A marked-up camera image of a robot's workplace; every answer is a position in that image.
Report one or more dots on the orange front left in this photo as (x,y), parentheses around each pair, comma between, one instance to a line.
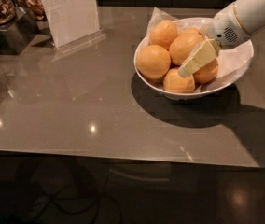
(153,61)

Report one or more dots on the orange right lower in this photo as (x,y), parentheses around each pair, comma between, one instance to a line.
(207,73)

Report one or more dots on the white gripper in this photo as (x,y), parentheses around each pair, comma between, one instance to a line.
(225,28)

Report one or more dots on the bowl of nuts back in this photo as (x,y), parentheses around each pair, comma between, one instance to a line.
(31,2)

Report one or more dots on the orange back right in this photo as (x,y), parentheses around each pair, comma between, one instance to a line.
(189,31)

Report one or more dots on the orange centre top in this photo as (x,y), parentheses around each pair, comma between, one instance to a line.
(183,45)

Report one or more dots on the orange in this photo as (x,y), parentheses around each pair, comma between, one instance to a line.
(189,31)
(153,61)
(163,34)
(183,45)
(207,73)
(172,82)

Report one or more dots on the dark metal food stand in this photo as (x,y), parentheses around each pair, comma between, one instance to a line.
(16,35)

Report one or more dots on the clear acrylic sign holder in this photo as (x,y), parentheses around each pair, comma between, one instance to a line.
(73,24)

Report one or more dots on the orange front middle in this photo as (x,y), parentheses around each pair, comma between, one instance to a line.
(172,82)

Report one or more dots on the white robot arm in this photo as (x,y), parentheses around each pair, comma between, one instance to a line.
(255,12)

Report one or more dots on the white paper bowl liner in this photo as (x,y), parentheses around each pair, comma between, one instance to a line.
(159,15)

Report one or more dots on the orange back left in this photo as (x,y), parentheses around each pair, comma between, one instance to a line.
(163,34)

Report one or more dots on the white ceramic bowl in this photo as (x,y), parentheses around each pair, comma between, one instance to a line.
(233,64)

